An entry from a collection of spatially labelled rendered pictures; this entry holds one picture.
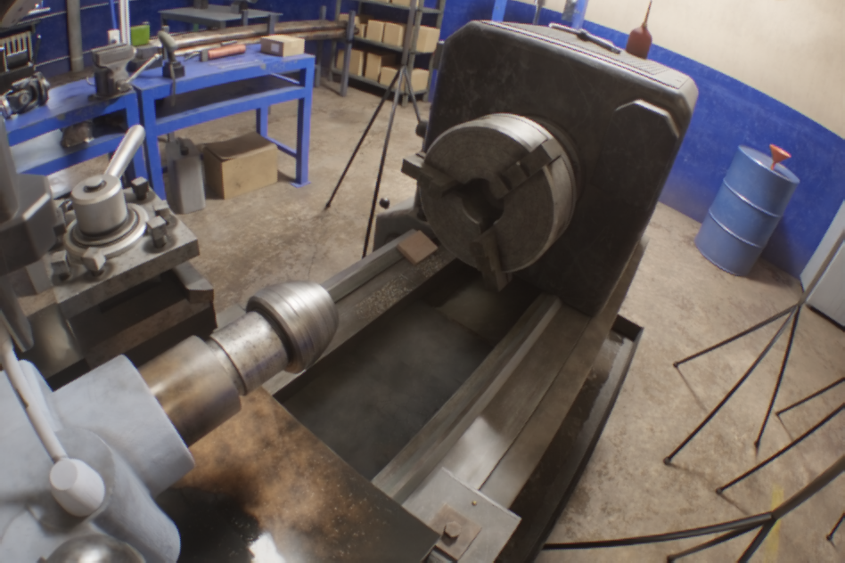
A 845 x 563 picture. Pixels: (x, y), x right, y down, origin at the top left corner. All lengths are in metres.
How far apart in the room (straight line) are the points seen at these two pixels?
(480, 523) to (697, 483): 1.56
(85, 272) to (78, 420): 0.19
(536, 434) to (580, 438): 0.60
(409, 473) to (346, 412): 0.24
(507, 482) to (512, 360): 0.23
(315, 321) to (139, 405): 0.17
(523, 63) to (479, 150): 0.24
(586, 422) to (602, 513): 0.49
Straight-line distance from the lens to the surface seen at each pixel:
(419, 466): 0.62
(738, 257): 3.66
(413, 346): 0.91
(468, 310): 1.04
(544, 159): 0.60
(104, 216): 0.49
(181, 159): 2.56
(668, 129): 0.72
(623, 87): 0.78
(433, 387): 0.86
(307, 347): 0.40
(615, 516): 1.75
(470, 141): 0.67
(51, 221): 0.23
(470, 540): 0.57
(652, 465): 1.95
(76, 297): 0.46
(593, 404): 1.41
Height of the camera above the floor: 1.41
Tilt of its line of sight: 35 degrees down
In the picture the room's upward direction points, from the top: 11 degrees clockwise
